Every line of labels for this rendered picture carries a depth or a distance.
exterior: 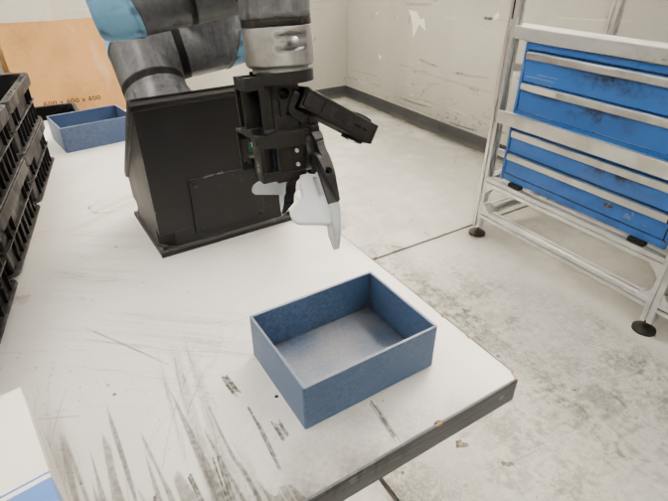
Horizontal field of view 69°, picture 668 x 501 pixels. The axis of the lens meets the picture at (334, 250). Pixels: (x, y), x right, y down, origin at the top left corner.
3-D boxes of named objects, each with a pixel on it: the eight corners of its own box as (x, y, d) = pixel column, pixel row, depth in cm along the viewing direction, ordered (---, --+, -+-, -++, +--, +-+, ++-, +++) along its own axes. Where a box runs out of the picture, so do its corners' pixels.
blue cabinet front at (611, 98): (501, 176, 216) (528, 41, 186) (666, 249, 164) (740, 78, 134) (497, 178, 215) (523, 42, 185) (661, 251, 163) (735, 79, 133)
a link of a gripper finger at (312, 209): (300, 260, 55) (273, 186, 56) (344, 247, 58) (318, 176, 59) (308, 253, 52) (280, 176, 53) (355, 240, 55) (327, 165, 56)
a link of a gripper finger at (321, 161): (317, 213, 58) (292, 147, 59) (330, 210, 58) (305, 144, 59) (331, 200, 53) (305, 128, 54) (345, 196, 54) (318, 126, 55)
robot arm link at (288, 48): (292, 24, 56) (326, 23, 50) (296, 66, 58) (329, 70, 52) (231, 29, 53) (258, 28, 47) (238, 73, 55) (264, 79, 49)
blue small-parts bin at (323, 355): (369, 306, 77) (370, 270, 73) (432, 365, 66) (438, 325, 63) (252, 354, 68) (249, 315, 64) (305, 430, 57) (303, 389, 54)
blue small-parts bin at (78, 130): (67, 153, 135) (59, 128, 131) (53, 139, 145) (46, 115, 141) (137, 138, 145) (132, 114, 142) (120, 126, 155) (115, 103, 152)
